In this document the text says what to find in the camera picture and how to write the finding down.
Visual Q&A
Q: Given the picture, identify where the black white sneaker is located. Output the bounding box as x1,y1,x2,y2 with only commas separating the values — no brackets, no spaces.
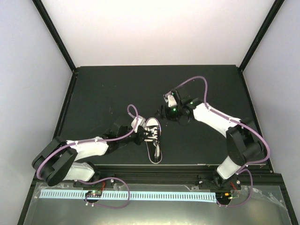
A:
143,118,163,164

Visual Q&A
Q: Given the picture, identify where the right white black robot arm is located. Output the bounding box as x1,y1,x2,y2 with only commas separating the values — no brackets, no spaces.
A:
158,98,264,189

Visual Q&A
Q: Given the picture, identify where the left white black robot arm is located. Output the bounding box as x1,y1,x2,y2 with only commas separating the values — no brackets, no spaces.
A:
32,116,147,187

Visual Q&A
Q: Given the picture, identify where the black table mat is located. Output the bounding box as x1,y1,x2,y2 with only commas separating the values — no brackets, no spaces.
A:
56,65,256,165

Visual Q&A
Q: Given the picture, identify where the left small circuit board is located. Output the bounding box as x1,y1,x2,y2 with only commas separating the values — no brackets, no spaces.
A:
85,190,102,198

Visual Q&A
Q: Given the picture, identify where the small circuit board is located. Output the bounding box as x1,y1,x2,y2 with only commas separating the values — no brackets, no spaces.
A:
220,192,240,200
85,190,102,198

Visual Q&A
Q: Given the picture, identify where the right small circuit board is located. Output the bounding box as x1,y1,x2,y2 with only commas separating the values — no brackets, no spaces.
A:
220,192,240,200

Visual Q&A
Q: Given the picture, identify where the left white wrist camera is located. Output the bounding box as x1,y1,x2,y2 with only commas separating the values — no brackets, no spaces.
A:
131,116,146,133

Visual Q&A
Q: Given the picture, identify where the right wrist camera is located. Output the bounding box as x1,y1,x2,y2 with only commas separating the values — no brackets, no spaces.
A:
163,89,190,107

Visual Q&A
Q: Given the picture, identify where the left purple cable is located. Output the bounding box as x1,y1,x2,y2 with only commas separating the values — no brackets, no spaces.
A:
36,105,131,209

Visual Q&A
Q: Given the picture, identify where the purple cable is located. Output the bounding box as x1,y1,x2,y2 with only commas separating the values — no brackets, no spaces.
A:
172,76,270,209
36,105,131,209

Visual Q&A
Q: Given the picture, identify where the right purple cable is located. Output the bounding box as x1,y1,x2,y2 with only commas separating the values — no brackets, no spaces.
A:
172,76,270,209

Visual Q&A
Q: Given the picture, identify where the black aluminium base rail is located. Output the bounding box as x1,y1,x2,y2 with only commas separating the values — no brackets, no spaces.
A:
35,164,284,190

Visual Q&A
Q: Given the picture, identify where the light blue slotted cable duct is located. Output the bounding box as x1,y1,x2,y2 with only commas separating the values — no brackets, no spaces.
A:
39,189,217,203

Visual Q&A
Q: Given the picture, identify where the right black frame post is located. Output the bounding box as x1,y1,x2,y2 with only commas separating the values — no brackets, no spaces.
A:
239,0,285,72

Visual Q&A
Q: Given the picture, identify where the black frame post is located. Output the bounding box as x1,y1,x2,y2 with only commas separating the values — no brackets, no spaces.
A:
32,0,76,72
239,0,285,72

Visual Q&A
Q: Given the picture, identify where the left black frame post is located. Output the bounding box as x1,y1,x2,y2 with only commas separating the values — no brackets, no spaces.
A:
32,0,76,72

